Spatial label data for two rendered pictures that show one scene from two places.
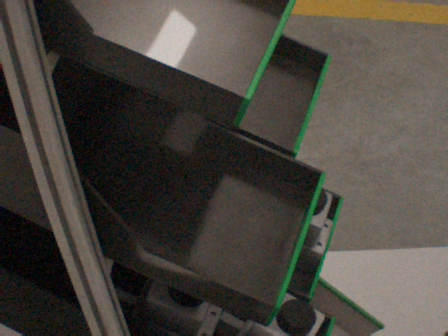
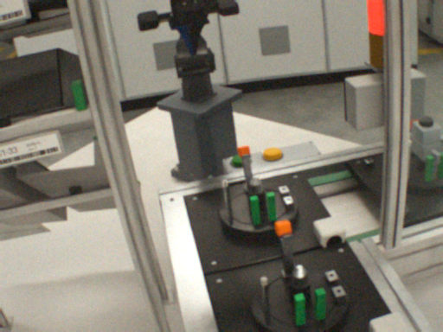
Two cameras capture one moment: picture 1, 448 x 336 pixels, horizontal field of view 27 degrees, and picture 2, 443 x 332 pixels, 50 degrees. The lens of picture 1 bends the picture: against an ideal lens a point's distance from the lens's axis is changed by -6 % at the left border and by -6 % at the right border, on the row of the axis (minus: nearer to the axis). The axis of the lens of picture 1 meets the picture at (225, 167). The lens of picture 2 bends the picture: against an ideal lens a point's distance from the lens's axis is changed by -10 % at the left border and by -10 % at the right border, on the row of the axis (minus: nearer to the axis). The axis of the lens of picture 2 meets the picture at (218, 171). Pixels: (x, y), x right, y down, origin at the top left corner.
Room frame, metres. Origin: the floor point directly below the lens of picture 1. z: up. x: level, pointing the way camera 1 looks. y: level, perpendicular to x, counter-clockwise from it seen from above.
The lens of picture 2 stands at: (0.53, 0.79, 1.50)
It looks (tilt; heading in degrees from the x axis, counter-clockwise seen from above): 30 degrees down; 250
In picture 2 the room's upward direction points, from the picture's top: 9 degrees counter-clockwise
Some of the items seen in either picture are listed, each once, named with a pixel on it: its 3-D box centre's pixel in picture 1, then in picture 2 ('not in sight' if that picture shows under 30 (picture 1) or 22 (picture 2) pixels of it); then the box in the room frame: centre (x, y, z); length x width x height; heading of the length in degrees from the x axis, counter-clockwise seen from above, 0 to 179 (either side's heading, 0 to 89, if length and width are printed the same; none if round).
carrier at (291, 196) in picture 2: not in sight; (257, 196); (0.22, 0.11, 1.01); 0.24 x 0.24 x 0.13; 77
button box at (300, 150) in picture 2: not in sight; (273, 168); (0.09, -0.09, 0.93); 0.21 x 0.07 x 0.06; 167
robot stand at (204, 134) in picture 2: not in sight; (205, 134); (0.17, -0.28, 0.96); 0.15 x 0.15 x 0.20; 24
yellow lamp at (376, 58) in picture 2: not in sight; (386, 47); (0.06, 0.26, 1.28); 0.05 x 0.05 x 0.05
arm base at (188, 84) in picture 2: not in sight; (196, 85); (0.17, -0.28, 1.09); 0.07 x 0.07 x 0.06; 24
